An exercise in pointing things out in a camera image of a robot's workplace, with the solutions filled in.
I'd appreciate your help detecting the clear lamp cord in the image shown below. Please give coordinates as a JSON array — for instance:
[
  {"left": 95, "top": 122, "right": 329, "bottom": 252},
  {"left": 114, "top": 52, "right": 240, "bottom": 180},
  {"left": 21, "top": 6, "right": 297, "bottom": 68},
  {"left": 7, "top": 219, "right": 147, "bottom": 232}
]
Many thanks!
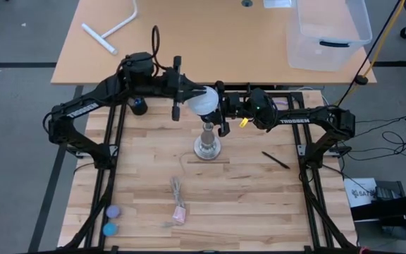
[{"left": 160, "top": 152, "right": 197, "bottom": 229}]

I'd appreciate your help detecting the black hanging cable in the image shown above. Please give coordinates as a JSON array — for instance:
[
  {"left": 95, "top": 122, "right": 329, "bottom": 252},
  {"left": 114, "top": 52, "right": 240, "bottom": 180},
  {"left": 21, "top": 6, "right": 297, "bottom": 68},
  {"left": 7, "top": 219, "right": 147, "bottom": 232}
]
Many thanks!
[{"left": 328, "top": 0, "right": 403, "bottom": 119}]

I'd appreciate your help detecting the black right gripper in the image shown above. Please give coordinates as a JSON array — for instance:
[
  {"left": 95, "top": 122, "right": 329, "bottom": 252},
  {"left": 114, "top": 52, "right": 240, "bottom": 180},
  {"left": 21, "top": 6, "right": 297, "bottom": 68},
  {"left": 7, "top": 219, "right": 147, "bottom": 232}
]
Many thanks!
[{"left": 211, "top": 80, "right": 250, "bottom": 138}]

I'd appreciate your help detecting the blue round disc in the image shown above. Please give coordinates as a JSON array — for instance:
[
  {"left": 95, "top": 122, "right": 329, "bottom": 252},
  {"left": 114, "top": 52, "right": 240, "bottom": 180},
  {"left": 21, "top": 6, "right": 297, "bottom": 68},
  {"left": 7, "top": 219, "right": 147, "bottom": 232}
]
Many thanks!
[{"left": 101, "top": 222, "right": 118, "bottom": 237}]

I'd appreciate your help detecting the orange wooden desk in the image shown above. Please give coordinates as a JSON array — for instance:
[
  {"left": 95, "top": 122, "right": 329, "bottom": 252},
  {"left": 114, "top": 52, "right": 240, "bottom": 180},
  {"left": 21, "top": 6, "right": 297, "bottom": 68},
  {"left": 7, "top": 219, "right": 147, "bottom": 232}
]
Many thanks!
[{"left": 50, "top": 0, "right": 378, "bottom": 87}]

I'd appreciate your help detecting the white desk lamp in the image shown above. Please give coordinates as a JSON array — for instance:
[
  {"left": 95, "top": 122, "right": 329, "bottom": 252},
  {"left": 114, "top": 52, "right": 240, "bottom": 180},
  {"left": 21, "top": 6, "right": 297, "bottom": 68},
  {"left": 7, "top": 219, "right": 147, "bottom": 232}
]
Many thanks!
[{"left": 81, "top": 0, "right": 139, "bottom": 56}]

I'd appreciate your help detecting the yellow cable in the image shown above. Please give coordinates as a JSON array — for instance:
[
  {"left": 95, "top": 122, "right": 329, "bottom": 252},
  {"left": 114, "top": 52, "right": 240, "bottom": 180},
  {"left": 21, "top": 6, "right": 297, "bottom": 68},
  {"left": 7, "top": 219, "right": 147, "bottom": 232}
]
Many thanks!
[{"left": 363, "top": 0, "right": 406, "bottom": 77}]

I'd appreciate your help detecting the white printed box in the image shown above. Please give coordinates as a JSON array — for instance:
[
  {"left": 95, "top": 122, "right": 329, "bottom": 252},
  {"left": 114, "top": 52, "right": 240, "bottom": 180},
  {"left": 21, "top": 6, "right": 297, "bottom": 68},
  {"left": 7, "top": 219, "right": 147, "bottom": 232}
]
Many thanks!
[{"left": 343, "top": 177, "right": 379, "bottom": 208}]

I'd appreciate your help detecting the black round cable clamp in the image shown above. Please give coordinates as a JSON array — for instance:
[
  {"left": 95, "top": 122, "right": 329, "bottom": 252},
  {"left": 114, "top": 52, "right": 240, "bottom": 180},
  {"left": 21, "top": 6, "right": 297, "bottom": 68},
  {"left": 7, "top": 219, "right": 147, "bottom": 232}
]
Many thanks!
[{"left": 354, "top": 73, "right": 369, "bottom": 87}]

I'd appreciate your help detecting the purple round disc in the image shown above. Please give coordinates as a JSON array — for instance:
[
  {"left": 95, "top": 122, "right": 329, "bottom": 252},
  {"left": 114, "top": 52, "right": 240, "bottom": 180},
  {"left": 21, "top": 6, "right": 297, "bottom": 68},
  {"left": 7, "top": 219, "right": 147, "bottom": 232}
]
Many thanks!
[{"left": 105, "top": 205, "right": 122, "bottom": 219}]

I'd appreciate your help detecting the black beam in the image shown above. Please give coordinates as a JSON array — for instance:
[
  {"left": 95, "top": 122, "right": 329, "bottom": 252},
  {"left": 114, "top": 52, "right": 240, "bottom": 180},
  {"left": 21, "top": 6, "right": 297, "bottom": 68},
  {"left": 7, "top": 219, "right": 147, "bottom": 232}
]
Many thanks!
[{"left": 350, "top": 192, "right": 406, "bottom": 230}]

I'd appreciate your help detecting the black cup with blue item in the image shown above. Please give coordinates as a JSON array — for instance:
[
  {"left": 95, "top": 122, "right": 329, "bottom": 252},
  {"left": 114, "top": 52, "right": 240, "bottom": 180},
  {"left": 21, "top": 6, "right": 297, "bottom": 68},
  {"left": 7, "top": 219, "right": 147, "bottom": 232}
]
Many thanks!
[{"left": 128, "top": 97, "right": 149, "bottom": 116}]

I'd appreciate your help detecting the black aluminium frame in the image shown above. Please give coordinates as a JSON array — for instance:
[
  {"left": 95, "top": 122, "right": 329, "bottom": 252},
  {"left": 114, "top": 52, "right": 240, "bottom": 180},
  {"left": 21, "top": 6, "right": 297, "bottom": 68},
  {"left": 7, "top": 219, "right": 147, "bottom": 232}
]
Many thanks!
[{"left": 61, "top": 90, "right": 359, "bottom": 254}]

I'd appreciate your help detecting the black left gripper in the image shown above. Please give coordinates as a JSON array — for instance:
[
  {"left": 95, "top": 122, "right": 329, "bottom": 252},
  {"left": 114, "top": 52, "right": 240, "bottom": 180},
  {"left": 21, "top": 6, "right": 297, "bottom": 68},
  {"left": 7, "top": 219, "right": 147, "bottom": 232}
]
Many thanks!
[{"left": 162, "top": 55, "right": 207, "bottom": 122}]

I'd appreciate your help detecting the black device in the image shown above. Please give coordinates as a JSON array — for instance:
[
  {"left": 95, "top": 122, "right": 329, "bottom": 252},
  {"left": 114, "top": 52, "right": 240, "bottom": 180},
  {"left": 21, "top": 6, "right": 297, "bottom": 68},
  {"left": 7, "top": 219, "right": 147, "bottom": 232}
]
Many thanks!
[{"left": 374, "top": 180, "right": 406, "bottom": 202}]

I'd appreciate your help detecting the black pen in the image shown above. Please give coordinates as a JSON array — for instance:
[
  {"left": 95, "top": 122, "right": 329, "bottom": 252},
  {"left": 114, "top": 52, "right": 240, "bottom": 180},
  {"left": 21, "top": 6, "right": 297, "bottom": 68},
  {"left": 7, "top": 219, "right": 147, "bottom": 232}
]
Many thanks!
[{"left": 261, "top": 150, "right": 291, "bottom": 170}]

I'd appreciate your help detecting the white paper sheet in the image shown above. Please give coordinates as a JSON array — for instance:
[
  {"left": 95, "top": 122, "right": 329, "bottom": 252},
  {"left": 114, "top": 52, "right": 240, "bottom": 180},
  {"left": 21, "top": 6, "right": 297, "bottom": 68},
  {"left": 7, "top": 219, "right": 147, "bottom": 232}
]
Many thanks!
[{"left": 262, "top": 0, "right": 293, "bottom": 9}]

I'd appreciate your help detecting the clear plastic storage bin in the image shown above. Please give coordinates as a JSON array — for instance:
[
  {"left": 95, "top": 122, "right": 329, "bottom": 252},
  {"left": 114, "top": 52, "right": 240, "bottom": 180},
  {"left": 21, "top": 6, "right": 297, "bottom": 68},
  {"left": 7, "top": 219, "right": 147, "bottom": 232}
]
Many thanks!
[{"left": 285, "top": 0, "right": 373, "bottom": 73}]

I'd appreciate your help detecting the white reflector lightbulb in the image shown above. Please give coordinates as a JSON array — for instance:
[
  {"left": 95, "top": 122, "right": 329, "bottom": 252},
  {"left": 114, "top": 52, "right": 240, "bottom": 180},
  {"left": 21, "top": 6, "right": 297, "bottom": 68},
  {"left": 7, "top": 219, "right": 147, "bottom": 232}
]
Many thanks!
[{"left": 186, "top": 85, "right": 220, "bottom": 116}]

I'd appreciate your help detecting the silver lamp base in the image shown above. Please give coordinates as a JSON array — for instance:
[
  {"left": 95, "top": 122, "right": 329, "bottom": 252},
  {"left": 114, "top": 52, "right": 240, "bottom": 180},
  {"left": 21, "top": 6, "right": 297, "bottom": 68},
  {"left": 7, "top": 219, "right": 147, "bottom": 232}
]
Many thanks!
[{"left": 192, "top": 114, "right": 222, "bottom": 162}]

